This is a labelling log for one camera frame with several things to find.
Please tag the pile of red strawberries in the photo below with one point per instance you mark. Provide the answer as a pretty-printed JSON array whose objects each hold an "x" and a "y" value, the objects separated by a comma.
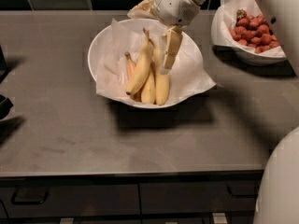
[{"x": 253, "y": 31}]

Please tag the white bowl with bananas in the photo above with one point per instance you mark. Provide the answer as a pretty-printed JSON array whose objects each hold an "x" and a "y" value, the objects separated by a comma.
[{"x": 102, "y": 41}]

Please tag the left drawer handle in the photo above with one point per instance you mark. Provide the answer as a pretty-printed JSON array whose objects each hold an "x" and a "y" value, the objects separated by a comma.
[{"x": 29, "y": 196}]

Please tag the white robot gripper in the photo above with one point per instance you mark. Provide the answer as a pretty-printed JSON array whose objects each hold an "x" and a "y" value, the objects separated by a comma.
[{"x": 174, "y": 7}]

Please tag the dark drawer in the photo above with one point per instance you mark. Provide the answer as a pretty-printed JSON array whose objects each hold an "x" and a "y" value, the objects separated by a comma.
[
  {"x": 77, "y": 201},
  {"x": 192, "y": 197}
]

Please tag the paper liner under strawberries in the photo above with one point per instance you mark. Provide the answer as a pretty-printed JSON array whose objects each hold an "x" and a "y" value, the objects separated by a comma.
[{"x": 230, "y": 13}]

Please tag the right dark drawer front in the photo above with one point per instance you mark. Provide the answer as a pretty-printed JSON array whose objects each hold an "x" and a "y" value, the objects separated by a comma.
[{"x": 192, "y": 197}]

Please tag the long yellow banana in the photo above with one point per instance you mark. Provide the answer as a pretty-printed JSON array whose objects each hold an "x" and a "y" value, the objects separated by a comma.
[
  {"x": 162, "y": 81},
  {"x": 138, "y": 79}
]

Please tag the short yellow banana middle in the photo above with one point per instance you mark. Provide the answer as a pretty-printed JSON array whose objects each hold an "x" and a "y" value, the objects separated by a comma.
[{"x": 148, "y": 90}]

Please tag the right drawer handle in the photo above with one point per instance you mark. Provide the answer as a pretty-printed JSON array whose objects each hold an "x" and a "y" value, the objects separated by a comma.
[{"x": 243, "y": 191}]

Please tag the drawer handle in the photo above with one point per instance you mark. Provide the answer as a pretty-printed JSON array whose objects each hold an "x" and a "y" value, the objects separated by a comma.
[
  {"x": 243, "y": 191},
  {"x": 29, "y": 196}
]

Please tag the dark object at left edge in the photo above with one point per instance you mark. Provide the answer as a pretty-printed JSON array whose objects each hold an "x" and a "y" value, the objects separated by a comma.
[{"x": 5, "y": 102}]

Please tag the left dark drawer front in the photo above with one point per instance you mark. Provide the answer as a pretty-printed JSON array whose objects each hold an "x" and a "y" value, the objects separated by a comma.
[{"x": 77, "y": 201}]

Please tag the white paper liner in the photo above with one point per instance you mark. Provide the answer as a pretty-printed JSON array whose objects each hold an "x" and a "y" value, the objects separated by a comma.
[{"x": 187, "y": 75}]

